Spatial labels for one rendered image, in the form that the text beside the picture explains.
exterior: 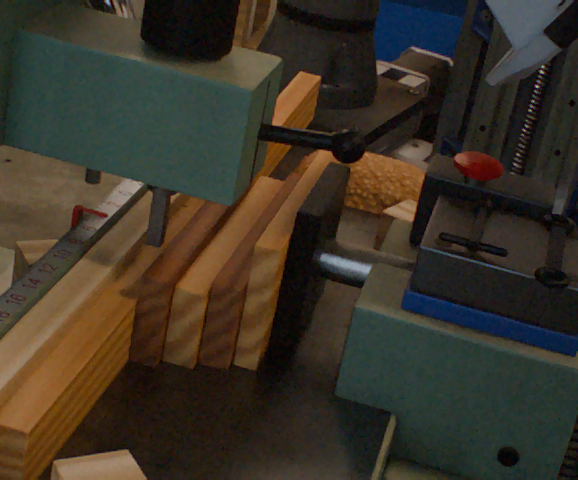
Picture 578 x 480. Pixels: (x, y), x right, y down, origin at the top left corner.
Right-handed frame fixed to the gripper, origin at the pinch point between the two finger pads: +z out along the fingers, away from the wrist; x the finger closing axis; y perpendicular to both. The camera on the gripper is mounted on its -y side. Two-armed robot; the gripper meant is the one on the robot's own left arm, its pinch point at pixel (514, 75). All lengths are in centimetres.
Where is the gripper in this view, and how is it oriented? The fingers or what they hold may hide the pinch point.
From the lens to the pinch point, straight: 76.4
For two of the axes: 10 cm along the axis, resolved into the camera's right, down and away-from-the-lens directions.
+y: -7.4, -6.7, -0.9
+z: -6.4, 6.4, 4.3
